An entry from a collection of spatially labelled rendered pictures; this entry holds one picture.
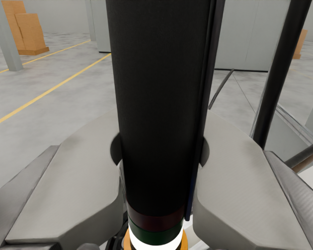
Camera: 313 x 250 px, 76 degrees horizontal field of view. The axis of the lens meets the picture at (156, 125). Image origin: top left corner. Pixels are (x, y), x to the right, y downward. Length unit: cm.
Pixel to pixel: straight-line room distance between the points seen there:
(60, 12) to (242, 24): 1092
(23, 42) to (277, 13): 759
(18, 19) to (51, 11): 630
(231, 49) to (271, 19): 103
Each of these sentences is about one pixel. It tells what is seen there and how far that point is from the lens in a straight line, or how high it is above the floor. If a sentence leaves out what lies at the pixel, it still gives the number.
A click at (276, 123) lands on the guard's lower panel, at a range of 145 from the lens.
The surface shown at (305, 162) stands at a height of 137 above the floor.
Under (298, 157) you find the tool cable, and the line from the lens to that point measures 29.
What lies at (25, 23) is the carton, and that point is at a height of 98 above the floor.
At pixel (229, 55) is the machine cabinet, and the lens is 582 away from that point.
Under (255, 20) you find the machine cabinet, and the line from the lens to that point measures 581.
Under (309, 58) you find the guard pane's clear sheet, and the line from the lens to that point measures 129.
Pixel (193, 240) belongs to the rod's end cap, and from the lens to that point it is 19.
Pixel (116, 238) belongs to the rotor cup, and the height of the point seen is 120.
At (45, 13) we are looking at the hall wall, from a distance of 1486.
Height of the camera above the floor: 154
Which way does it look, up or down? 31 degrees down
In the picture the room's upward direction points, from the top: 1 degrees clockwise
